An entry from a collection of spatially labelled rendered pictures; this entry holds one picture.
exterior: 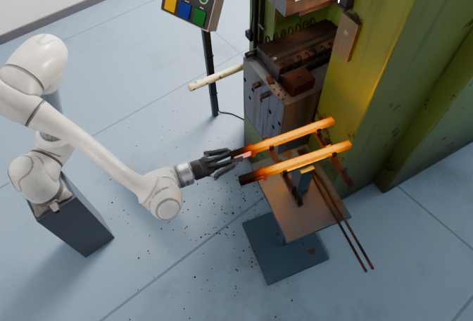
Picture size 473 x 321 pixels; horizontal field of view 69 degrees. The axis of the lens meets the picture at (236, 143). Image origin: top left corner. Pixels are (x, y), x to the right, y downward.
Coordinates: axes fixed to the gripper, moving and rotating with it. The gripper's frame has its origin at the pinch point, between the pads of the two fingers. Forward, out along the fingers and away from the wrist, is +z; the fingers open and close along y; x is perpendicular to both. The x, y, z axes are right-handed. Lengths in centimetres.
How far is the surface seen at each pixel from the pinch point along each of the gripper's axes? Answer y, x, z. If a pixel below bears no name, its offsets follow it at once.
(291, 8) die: -35, 32, 36
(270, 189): 7.4, -26.1, 10.8
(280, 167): 12.2, 1.1, 10.8
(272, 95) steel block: -29.1, -8.4, 28.1
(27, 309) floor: -9, -98, -129
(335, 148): 12.6, 1.1, 34.2
